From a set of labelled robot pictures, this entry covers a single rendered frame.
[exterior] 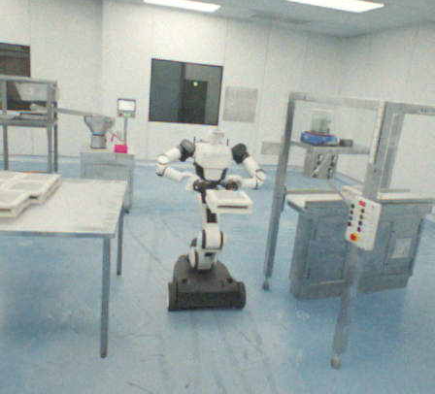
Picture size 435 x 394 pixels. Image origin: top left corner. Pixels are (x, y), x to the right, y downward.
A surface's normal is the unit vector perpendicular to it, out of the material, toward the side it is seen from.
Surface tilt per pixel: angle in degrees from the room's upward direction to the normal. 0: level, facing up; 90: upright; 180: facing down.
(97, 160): 90
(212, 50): 90
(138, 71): 90
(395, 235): 90
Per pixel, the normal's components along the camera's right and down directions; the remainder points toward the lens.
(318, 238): 0.35, 0.26
